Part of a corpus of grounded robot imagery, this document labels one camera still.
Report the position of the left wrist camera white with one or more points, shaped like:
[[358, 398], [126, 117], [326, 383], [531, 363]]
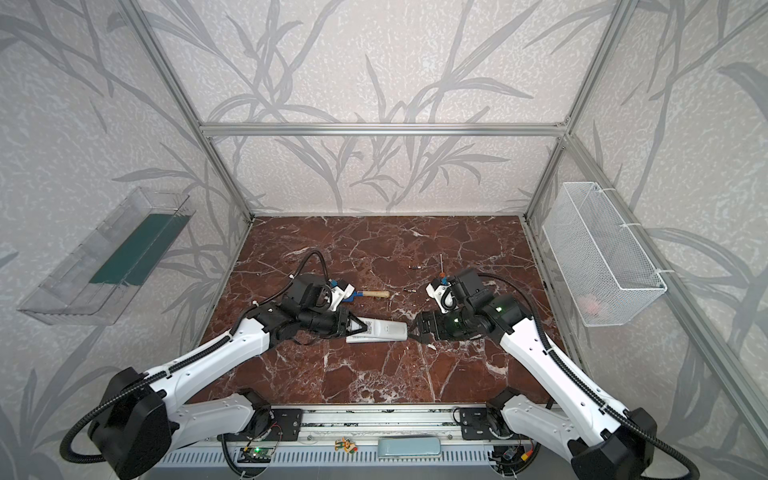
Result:
[[341, 290]]

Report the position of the clear plastic wall shelf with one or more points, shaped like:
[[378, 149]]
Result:
[[96, 282]]

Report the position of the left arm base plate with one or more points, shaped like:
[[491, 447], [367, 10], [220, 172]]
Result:
[[276, 425]]

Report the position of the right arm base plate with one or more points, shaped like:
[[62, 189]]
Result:
[[477, 423]]

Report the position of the blue toy shovel wooden handle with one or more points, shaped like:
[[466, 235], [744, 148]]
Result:
[[372, 293]]

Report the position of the left green led controller board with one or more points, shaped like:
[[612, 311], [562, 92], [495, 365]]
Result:
[[255, 455]]

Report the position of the grey rectangular box on rail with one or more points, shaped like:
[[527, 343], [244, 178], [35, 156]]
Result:
[[409, 447]]

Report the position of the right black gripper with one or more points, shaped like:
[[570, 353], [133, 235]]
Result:
[[429, 324]]

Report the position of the white wire mesh basket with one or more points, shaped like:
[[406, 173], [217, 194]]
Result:
[[598, 253]]

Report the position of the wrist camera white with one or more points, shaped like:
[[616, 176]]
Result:
[[441, 293], [341, 290]]

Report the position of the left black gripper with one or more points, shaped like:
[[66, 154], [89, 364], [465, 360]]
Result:
[[343, 323]]

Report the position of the pink object in basket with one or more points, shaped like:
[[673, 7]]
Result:
[[590, 306]]

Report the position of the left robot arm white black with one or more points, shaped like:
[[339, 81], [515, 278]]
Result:
[[141, 416]]

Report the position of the white remote control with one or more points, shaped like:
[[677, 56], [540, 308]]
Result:
[[380, 331]]

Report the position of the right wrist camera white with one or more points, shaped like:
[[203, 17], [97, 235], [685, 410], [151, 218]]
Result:
[[441, 293]]

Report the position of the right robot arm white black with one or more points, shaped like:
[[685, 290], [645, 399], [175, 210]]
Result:
[[592, 431]]

